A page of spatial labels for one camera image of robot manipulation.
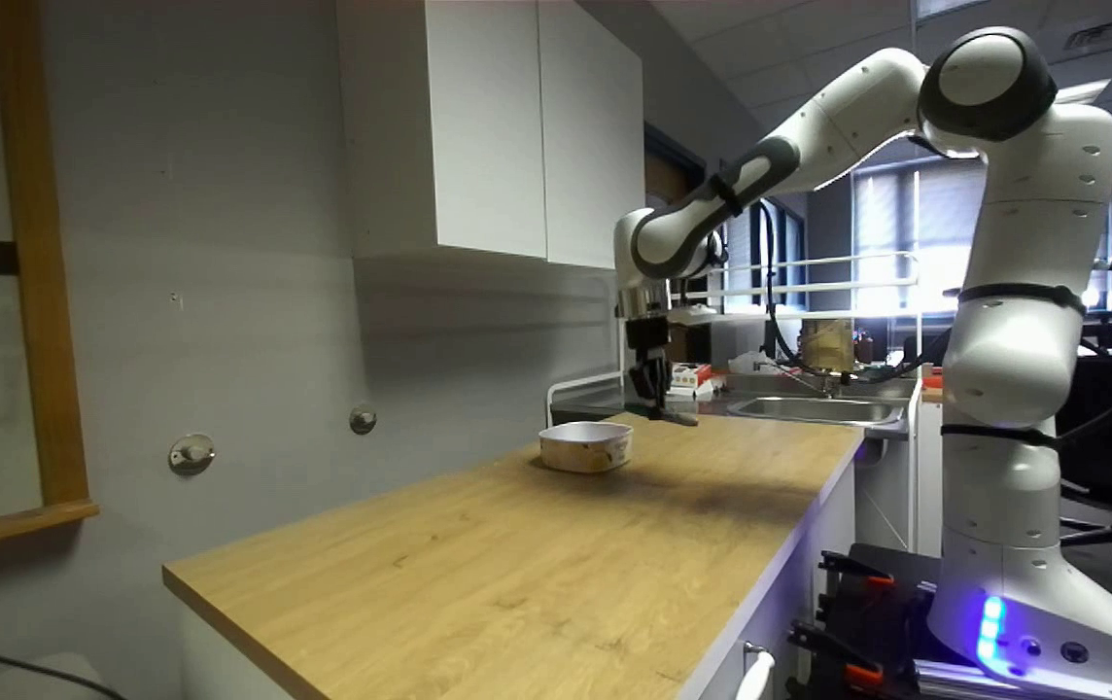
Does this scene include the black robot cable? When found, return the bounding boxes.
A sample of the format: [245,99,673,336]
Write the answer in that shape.
[708,168,924,392]

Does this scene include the white round bowl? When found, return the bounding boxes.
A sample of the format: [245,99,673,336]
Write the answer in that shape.
[532,417,637,476]

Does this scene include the small wall outlet fitting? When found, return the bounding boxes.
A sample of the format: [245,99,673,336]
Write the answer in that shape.
[165,430,219,476]

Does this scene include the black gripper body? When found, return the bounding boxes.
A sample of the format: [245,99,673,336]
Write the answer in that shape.
[624,310,680,373]

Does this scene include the stainless steel sink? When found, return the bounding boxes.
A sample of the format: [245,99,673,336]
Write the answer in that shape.
[708,364,914,438]

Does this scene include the white framed window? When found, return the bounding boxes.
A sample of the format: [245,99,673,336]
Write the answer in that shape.
[826,155,982,321]

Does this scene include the red and black clamp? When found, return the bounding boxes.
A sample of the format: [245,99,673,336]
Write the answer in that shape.
[818,549,939,613]
[785,624,899,700]

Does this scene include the black floor cable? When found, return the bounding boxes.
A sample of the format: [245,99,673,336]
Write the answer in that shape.
[0,633,131,700]

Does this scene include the white wall cabinet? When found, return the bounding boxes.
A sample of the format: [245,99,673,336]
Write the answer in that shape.
[333,0,651,270]

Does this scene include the white drawer handle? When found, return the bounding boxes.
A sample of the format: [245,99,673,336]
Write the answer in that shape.
[731,642,783,700]

